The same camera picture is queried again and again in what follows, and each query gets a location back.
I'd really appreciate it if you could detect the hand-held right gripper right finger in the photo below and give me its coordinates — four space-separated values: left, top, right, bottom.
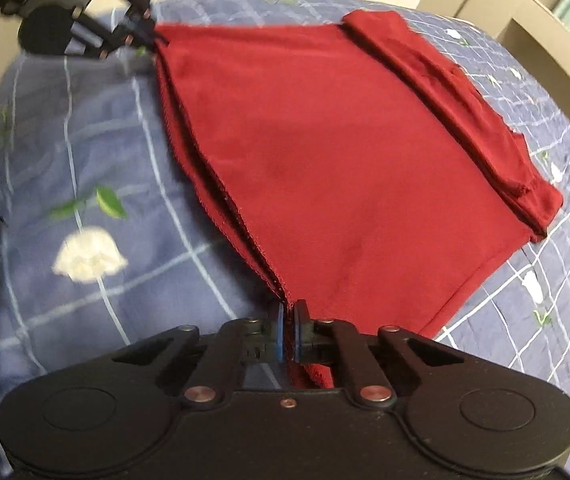
288 299 467 411

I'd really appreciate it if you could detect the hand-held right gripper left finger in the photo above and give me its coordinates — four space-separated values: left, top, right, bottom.
112 303 288 409

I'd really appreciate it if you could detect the red long-sleeve shirt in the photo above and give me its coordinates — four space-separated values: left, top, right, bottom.
152 9 565 391

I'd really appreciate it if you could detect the blue checked floral blanket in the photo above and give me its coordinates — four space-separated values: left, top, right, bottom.
0 0 570 461

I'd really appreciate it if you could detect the beige built-in shelf unit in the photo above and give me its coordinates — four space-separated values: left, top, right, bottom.
415 0 570 127

